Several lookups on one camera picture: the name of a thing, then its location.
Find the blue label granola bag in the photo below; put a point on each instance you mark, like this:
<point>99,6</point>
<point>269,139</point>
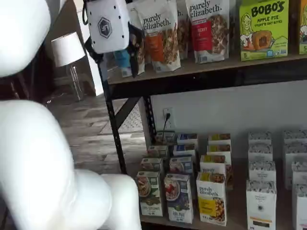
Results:
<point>121,62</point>

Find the white patterned box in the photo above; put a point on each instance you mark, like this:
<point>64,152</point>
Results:
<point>299,175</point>
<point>301,208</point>
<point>260,137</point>
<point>262,171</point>
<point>261,206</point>
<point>295,153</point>
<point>295,136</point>
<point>260,152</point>

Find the green cereal box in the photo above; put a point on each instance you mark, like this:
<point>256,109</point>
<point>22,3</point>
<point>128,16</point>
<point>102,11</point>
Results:
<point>148,194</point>
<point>157,151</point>
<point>151,164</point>
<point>165,137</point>

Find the yellow white granola box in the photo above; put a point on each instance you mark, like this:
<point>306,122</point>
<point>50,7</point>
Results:
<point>218,150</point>
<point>213,165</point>
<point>211,198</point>
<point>219,139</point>

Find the green Bobo's snack box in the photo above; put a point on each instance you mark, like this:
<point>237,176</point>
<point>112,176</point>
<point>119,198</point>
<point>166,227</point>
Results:
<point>263,31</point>

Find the grey patterned rug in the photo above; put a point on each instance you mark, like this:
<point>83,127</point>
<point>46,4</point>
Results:
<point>134,119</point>

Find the white wall outlet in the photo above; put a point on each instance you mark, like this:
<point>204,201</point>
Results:
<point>171,112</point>

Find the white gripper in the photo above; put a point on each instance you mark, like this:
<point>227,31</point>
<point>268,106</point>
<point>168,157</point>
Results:
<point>108,26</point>

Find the white shade table lamp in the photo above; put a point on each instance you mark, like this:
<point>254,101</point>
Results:
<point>67,49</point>

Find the yellow Bobo's snack box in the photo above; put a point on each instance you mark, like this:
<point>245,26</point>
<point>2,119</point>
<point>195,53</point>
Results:
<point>303,26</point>

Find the blue white cereal box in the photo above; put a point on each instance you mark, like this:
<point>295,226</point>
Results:
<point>178,203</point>
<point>187,139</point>
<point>184,150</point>
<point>181,165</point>

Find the black metal shelf frame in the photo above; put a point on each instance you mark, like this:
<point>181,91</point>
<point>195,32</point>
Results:
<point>216,82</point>

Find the red label granola bag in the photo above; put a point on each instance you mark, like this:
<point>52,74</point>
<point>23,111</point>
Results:
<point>206,36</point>

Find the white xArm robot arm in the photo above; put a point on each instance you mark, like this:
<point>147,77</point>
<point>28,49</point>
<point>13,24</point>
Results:
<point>36,155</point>

